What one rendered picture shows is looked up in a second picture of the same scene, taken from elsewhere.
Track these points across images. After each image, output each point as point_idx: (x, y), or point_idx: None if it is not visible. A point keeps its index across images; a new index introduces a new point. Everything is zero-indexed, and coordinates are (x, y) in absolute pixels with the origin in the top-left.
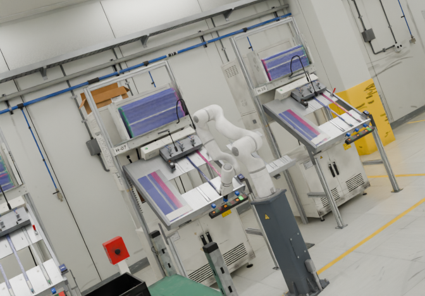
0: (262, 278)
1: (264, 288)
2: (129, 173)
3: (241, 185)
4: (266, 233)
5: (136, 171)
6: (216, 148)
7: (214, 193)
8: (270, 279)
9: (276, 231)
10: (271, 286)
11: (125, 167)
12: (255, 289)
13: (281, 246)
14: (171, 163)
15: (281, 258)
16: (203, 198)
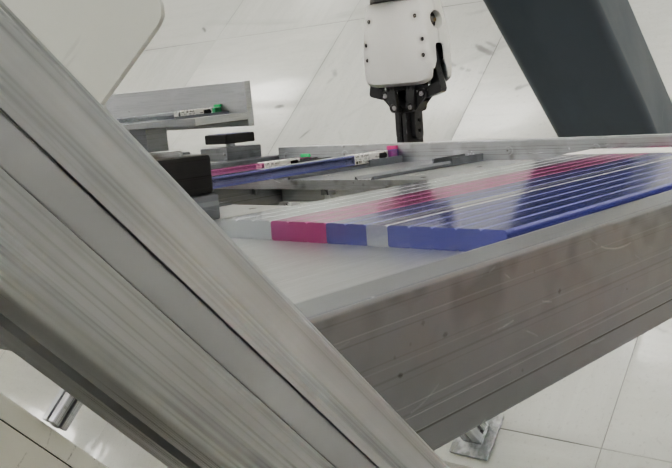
0: (570, 447)
1: (647, 373)
2: (446, 265)
3: (283, 147)
4: (610, 22)
5: (312, 284)
6: None
7: (389, 166)
8: (581, 397)
9: None
10: (630, 351)
11: (308, 305)
12: (661, 414)
13: (633, 31)
14: (158, 152)
15: (648, 86)
16: (458, 166)
